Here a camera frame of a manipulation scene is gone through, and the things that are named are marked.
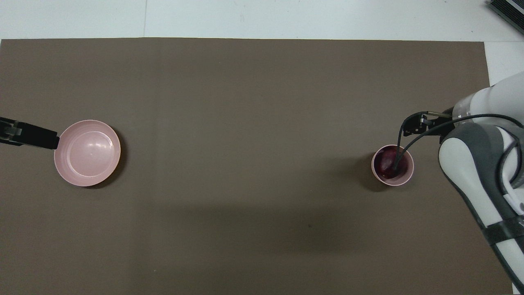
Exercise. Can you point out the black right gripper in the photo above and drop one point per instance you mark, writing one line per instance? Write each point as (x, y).
(441, 121)

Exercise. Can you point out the dark red apple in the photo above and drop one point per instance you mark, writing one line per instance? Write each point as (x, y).
(385, 164)

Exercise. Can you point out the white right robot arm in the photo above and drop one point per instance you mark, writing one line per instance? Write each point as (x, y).
(470, 172)

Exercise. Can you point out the pink plate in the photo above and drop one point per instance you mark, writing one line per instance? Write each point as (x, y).
(88, 153)

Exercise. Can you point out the pink bowl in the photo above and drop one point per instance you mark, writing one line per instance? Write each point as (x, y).
(403, 179)

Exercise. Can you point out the black ridged device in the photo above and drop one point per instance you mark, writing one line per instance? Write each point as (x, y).
(509, 9)

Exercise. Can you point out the brown table mat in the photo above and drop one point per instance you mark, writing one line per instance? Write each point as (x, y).
(245, 143)

